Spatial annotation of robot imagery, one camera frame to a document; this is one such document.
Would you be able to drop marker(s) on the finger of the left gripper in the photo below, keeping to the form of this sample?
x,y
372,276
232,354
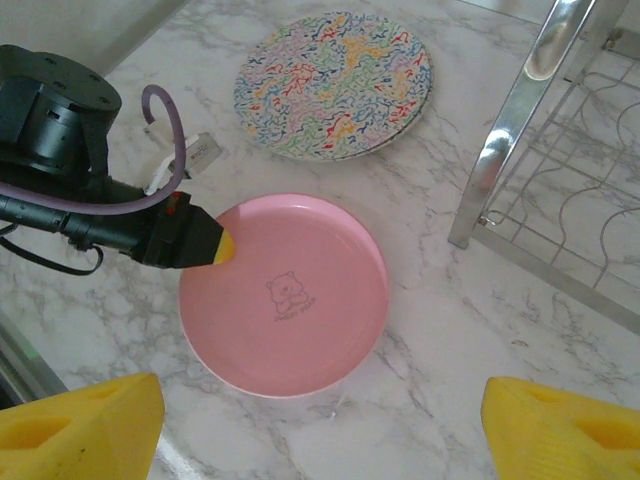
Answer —
x,y
197,240

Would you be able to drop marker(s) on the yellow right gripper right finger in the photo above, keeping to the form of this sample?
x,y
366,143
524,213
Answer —
x,y
565,440

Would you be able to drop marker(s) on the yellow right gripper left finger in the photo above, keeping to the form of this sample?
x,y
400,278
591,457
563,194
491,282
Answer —
x,y
75,435

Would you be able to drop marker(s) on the pink plate bear print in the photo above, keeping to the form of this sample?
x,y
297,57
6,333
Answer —
x,y
300,250

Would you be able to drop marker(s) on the plate with colourful squiggle pattern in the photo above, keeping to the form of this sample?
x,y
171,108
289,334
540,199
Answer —
x,y
330,85

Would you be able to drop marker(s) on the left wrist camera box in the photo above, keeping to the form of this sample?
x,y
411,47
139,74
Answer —
x,y
202,152

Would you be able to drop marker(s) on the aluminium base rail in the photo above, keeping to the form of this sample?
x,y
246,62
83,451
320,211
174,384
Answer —
x,y
20,360

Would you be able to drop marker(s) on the aluminium table side rail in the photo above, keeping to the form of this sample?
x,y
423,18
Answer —
x,y
145,30

